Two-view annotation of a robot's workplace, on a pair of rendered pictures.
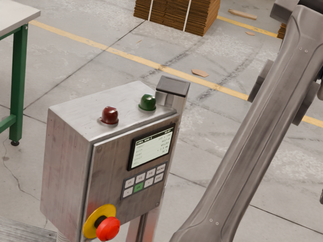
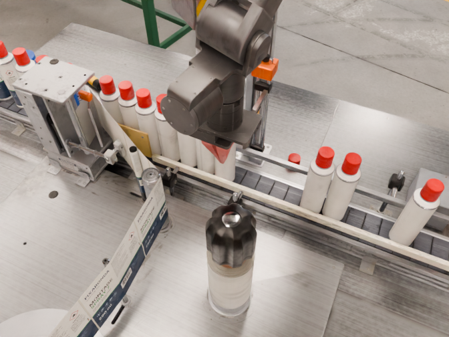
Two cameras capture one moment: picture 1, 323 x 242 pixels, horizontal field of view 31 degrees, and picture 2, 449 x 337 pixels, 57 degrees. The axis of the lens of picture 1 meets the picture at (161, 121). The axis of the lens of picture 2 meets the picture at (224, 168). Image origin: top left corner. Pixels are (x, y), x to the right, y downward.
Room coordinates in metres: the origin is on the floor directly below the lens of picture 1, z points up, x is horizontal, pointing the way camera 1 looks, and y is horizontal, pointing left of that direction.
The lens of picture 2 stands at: (0.00, -0.19, 1.71)
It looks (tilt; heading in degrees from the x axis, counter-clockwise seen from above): 51 degrees down; 20
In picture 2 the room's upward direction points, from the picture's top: straight up
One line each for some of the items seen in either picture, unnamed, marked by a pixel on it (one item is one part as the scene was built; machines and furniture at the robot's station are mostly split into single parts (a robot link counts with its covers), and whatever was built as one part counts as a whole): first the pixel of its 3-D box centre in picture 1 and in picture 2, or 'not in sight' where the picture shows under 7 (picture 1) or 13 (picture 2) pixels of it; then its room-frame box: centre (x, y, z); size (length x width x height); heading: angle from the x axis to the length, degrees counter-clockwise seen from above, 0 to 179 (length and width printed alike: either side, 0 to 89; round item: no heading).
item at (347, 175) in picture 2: not in sight; (342, 188); (0.58, -0.25, 0.98); 0.05 x 0.05 x 0.20
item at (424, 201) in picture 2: not in sight; (415, 213); (0.57, -0.41, 0.98); 0.05 x 0.05 x 0.20
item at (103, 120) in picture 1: (109, 114); not in sight; (0.65, 0.07, 1.49); 0.03 x 0.03 x 0.02
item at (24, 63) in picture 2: not in sight; (33, 82); (0.65, 0.60, 0.98); 0.05 x 0.05 x 0.20
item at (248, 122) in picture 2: not in sight; (224, 109); (0.41, -0.04, 1.29); 0.10 x 0.07 x 0.07; 85
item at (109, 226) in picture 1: (106, 227); not in sight; (0.61, 0.05, 1.33); 0.04 x 0.03 x 0.04; 140
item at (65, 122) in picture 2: not in sight; (73, 120); (0.54, 0.39, 1.01); 0.14 x 0.13 x 0.26; 85
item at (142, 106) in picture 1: (147, 102); not in sight; (0.70, 0.02, 1.49); 0.03 x 0.03 x 0.02
